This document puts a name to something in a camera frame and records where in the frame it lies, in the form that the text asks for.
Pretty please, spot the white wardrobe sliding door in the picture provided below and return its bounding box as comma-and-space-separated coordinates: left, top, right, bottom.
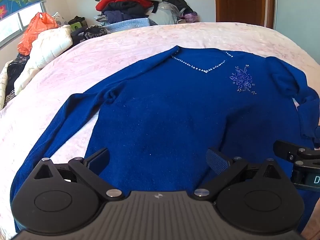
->
274, 0, 320, 55

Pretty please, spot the light blue knit blanket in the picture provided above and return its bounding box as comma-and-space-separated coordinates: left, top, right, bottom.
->
102, 17, 159, 33

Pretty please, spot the white puffer jacket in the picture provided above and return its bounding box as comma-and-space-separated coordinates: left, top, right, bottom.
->
14, 25, 73, 95

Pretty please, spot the dark patterned cloth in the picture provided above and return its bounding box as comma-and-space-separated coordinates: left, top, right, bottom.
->
0, 53, 30, 110

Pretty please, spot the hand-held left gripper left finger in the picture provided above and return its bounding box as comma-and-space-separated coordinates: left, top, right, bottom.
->
32, 147, 123, 201

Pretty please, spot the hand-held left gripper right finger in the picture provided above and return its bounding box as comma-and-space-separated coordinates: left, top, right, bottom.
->
194, 147, 286, 201

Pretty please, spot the brown wooden door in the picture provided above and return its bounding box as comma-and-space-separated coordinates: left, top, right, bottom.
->
214, 0, 275, 29

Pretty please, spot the dark mottled fuzzy cloth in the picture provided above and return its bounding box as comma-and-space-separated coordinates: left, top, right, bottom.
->
83, 25, 108, 40

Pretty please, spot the dark navy jacket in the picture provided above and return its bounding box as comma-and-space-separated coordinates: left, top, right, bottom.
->
101, 1, 150, 22

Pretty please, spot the blue beaded sweater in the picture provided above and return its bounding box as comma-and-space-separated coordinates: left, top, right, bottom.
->
10, 45, 320, 234

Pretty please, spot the orange plastic bag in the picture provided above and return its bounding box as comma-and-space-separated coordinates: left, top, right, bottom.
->
17, 12, 58, 56

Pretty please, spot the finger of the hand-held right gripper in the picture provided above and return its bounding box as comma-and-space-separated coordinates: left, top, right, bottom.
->
273, 140, 320, 162

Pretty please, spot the grey plastic bag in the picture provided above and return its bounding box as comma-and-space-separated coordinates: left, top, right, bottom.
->
149, 1, 181, 26

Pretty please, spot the window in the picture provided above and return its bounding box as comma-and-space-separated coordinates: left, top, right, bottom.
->
0, 1, 43, 48

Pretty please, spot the green and black item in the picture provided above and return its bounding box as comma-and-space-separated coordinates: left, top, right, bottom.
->
67, 16, 88, 31

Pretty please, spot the black bag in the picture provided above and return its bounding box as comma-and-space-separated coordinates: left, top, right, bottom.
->
167, 0, 194, 15

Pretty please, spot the pink plush blanket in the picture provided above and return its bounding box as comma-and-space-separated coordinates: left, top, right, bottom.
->
0, 22, 320, 240

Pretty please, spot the purple bag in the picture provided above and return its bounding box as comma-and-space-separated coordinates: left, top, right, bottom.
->
184, 12, 200, 23

